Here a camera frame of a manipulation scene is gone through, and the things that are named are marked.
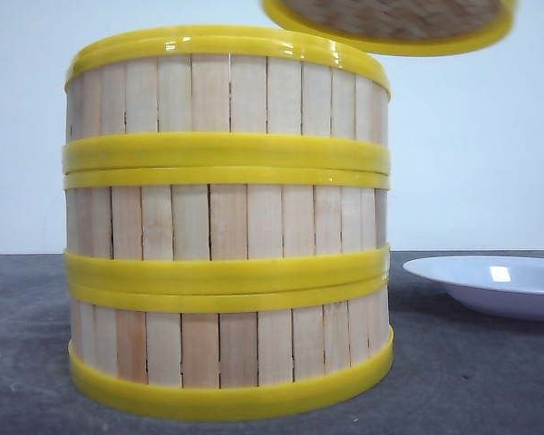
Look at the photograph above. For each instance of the front bamboo steamer basket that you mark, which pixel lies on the front bamboo steamer basket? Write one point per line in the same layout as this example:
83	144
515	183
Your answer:
231	367

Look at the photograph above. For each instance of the white plate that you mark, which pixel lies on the white plate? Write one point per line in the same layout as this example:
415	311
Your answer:
508	286

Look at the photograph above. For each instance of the woven bamboo steamer lid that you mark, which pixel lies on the woven bamboo steamer lid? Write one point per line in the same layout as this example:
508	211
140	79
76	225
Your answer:
416	28

